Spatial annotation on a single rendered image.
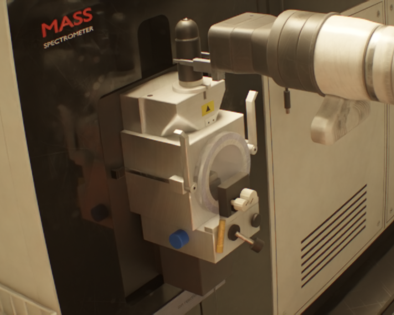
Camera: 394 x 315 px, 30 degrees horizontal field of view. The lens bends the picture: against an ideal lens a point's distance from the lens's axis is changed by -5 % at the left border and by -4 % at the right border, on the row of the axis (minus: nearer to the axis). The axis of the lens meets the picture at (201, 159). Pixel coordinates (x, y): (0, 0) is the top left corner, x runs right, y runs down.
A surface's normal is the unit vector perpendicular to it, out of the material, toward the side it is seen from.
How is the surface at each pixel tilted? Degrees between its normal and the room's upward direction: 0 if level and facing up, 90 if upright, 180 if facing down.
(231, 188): 90
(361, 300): 0
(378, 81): 100
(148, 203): 90
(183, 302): 90
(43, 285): 90
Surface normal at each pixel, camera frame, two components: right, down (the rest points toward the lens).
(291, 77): -0.52, 0.73
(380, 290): -0.08, -0.91
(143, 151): -0.61, 0.37
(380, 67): -0.61, 0.10
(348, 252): 0.79, 0.18
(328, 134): 0.11, 0.36
